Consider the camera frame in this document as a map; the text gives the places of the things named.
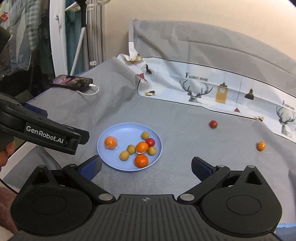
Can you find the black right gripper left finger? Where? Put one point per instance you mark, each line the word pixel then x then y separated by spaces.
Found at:
pixel 52 202

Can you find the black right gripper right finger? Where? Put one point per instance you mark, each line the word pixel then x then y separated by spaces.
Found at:
pixel 234 202

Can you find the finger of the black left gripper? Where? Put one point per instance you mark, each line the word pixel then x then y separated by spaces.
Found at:
pixel 47 133
pixel 35 109

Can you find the orange kumquat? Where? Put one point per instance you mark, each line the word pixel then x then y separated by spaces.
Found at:
pixel 261 145

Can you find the yellow-green round fruit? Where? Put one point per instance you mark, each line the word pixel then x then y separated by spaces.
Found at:
pixel 152 151
pixel 124 155

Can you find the red cherry tomato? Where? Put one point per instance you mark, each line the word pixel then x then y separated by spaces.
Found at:
pixel 150 142
pixel 213 124

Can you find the person's left hand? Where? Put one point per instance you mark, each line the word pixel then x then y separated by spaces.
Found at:
pixel 4 155

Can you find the hanging clothes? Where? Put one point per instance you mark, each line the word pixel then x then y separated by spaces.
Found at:
pixel 26 61

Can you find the black smartphone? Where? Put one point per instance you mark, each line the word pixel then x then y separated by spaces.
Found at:
pixel 71 82

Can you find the wrapped orange at plate left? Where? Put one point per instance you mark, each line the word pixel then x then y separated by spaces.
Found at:
pixel 110 143

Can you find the yellow-green fruit plate middle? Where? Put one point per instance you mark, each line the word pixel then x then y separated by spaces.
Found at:
pixel 131 149

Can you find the yellow-green fruit plate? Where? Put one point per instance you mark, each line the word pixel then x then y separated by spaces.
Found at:
pixel 131 149
pixel 145 135

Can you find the light blue plate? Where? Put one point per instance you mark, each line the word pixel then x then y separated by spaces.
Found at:
pixel 127 134

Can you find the orange mandarin plate front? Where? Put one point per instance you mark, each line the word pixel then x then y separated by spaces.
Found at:
pixel 141 161

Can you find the orange mandarin plate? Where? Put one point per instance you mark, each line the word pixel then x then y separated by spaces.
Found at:
pixel 141 161
pixel 141 148

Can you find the orange mandarin plate centre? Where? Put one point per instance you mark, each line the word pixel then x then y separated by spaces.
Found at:
pixel 141 148

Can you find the red cherry tomato on plate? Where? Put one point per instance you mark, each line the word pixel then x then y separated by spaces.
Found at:
pixel 150 142

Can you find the yellow-green fruit plate top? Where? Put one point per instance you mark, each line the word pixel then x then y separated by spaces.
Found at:
pixel 145 135

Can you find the grey curtain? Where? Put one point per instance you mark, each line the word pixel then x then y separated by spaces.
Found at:
pixel 95 33

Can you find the white door frame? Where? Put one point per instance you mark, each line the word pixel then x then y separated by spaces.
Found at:
pixel 58 36

